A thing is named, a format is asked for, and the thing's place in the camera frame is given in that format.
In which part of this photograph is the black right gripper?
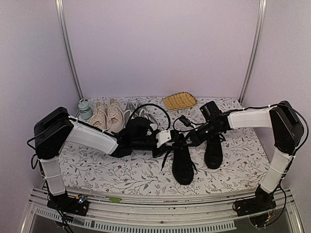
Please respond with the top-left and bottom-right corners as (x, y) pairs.
(181, 120), (222, 147)

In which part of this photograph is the black canvas sneaker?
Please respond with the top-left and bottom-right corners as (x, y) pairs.
(161, 133), (197, 185)
(204, 134), (224, 169)

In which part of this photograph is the black front canvas sneaker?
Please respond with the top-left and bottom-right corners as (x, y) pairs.
(161, 133), (197, 185)

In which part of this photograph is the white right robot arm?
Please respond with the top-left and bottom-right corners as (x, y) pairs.
(186, 100), (310, 216)

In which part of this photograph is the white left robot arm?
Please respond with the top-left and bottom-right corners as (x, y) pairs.
(26, 107), (173, 216)

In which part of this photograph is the grey sneaker right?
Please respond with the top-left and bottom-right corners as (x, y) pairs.
(134, 101), (158, 129)

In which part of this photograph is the grey sneaker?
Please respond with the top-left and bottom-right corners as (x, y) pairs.
(124, 100), (138, 123)
(134, 101), (158, 129)

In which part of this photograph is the woven bamboo tray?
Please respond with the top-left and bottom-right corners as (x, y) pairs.
(162, 92), (197, 111)

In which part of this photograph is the beige sneaker right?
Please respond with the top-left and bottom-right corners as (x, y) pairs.
(107, 98), (125, 133)

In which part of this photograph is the beige sneaker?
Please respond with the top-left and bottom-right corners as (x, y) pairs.
(107, 98), (125, 133)
(88, 102), (110, 131)

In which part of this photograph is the grey sneaker left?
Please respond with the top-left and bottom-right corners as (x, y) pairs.
(124, 100), (138, 123)

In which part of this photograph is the floral tablecloth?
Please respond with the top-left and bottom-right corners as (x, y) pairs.
(50, 96), (276, 196)

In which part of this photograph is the beige sneaker left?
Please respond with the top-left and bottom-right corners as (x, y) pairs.
(88, 102), (110, 131)

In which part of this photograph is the green tape piece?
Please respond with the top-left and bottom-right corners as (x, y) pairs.
(106, 196), (121, 203)

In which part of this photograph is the pale green small jar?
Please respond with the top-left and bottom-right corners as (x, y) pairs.
(78, 99), (93, 120)

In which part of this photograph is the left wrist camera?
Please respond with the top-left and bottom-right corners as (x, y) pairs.
(155, 130), (179, 148)

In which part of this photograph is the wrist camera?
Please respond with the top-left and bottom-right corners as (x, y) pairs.
(155, 130), (179, 148)
(179, 116), (194, 128)

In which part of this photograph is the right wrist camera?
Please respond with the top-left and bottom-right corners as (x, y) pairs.
(179, 116), (194, 128)

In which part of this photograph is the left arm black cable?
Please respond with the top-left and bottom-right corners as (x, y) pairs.
(127, 103), (171, 132)

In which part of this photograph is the aluminium front rail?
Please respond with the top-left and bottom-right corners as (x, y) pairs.
(20, 186), (304, 233)

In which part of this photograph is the aluminium frame post right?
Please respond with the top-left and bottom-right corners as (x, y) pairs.
(238, 0), (267, 105)

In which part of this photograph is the aluminium frame post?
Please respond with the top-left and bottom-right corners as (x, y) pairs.
(55, 0), (84, 99)
(238, 0), (267, 105)

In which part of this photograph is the aluminium frame post left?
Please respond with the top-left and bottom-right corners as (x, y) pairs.
(55, 0), (84, 99)

